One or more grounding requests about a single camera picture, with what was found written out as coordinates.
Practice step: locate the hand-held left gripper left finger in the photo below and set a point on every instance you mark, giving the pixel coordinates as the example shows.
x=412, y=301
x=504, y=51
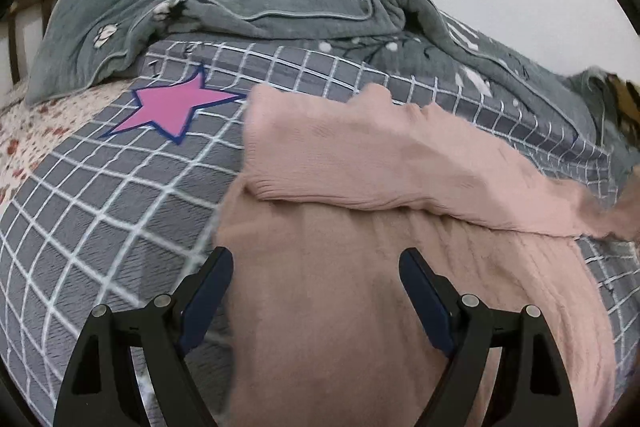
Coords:
x=206, y=307

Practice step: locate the grey quilt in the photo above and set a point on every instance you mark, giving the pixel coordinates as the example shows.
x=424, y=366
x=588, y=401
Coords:
x=250, y=14

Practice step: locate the pink knit sweater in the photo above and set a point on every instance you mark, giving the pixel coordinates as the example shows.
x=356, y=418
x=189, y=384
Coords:
x=360, y=212

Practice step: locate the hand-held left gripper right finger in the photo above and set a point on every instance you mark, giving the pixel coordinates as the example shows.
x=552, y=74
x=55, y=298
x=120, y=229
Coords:
x=430, y=307

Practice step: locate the grey checked blanket with stars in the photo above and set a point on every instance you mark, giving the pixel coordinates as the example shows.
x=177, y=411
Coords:
x=125, y=217

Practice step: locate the brown cloth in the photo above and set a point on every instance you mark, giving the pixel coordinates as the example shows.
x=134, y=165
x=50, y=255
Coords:
x=627, y=99

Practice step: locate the floral bed sheet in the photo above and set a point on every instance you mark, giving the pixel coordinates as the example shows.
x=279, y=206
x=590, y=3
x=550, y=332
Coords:
x=40, y=132

